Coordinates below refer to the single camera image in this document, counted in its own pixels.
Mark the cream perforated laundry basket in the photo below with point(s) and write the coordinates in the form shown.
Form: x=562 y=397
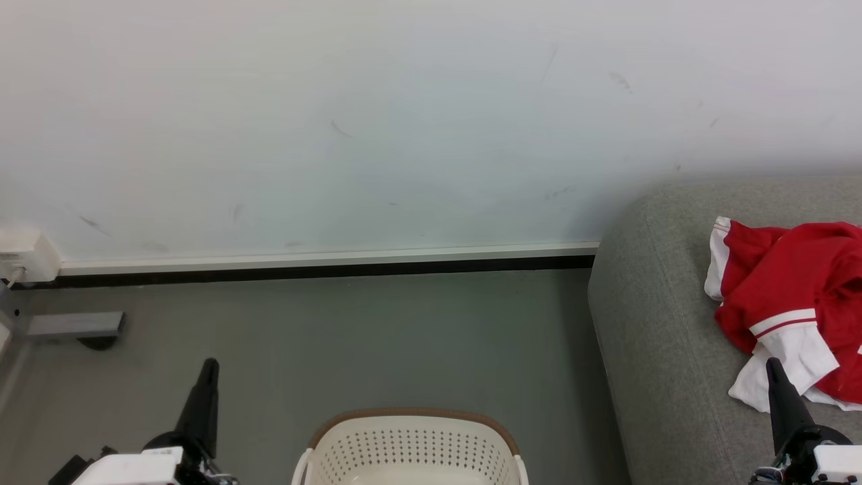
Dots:
x=404 y=451

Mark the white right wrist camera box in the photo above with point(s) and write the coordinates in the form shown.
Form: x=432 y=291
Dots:
x=838 y=465

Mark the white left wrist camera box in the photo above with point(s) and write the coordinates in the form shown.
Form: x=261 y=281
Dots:
x=128 y=468

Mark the red and white garment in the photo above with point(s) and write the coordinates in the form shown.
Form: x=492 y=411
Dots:
x=781 y=283

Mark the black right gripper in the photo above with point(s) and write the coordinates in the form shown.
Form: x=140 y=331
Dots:
x=794 y=461

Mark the black caster wheel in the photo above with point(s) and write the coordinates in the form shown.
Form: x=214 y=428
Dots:
x=97 y=343

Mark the white wall power box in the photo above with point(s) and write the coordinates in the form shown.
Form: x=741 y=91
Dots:
x=34 y=256

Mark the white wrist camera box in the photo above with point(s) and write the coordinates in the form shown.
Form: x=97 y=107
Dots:
x=838 y=465
x=128 y=468

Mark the white and black baseboard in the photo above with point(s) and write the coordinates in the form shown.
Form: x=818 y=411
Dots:
x=337 y=263

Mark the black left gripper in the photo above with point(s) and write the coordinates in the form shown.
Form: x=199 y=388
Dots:
x=199 y=468

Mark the grey metal furniture foot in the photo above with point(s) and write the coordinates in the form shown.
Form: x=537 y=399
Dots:
x=74 y=325

